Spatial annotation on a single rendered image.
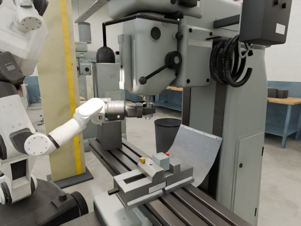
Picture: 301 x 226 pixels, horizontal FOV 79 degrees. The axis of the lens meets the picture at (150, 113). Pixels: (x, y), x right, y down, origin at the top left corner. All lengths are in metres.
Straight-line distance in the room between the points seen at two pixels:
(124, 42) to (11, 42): 0.40
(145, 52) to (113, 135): 0.66
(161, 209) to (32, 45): 0.79
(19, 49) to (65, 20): 1.70
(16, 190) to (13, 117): 0.74
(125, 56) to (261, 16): 0.48
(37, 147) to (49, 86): 1.73
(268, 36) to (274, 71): 4.26
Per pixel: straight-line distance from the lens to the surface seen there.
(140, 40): 0.73
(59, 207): 1.37
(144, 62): 0.72
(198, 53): 0.87
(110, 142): 1.23
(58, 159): 2.66
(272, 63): 5.06
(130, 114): 0.80
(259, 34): 0.74
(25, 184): 1.42
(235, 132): 1.06
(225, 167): 1.11
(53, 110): 2.47
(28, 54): 0.85
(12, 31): 0.89
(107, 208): 0.96
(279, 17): 0.85
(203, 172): 1.04
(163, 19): 0.68
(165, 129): 2.71
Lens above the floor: 1.41
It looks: 13 degrees down
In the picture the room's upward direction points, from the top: straight up
